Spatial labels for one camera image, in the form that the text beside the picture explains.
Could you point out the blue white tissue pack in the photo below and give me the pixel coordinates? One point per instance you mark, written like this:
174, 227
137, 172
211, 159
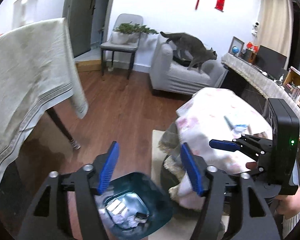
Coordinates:
236, 128

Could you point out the beige patterned tablecloth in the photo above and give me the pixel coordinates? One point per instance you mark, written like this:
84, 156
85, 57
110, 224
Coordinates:
37, 71

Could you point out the grey dining chair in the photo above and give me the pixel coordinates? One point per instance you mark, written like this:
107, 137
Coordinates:
130, 48

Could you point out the large white cardboard box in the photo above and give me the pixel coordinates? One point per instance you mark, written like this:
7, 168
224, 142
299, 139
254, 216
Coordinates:
117, 208

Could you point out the grey cat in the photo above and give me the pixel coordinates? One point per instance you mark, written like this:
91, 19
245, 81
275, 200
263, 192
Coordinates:
186, 42

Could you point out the framed picture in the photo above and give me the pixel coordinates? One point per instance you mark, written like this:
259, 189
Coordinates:
236, 42

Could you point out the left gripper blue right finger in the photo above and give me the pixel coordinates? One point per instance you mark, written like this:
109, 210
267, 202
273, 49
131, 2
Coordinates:
250, 216

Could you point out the grey armchair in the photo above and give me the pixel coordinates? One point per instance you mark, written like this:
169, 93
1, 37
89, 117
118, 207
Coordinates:
170, 76

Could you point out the potted green plant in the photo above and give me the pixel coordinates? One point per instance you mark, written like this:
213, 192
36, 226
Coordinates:
127, 33

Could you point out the small blue globe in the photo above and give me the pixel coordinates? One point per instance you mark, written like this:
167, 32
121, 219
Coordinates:
235, 50

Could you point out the dark green door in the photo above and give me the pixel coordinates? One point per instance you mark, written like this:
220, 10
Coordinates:
80, 15

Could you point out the black monitor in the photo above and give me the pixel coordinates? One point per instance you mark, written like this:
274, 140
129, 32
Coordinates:
268, 59

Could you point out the pink cartoon tablecloth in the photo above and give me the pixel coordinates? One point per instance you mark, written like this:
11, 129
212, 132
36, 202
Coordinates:
201, 119

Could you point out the person's right hand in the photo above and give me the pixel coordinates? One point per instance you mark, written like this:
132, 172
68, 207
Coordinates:
289, 206

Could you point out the white electric kettle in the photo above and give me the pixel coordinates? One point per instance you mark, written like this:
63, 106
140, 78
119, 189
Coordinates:
24, 12

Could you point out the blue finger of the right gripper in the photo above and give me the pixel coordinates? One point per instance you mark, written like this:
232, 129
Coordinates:
229, 146

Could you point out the grey plaid fringed cloth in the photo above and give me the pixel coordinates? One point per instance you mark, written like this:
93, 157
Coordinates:
172, 172

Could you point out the dark teal trash bin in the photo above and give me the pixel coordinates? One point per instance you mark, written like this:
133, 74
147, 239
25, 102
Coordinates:
140, 194

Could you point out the red scroll right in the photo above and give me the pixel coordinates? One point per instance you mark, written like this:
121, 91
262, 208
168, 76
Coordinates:
220, 5

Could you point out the fringed beige desk runner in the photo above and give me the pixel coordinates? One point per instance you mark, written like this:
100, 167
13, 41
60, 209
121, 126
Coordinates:
264, 85

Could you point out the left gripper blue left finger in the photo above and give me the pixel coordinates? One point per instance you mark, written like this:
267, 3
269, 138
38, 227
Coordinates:
48, 216

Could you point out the black handbag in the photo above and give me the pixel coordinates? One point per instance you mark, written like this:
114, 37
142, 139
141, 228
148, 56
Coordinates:
183, 57

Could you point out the dark wooden table leg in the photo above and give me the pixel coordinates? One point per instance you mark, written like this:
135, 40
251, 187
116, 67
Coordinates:
58, 122

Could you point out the white security camera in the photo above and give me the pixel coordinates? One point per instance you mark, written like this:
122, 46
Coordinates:
255, 29

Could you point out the black small package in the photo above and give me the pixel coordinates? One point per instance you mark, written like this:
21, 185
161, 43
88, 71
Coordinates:
141, 217

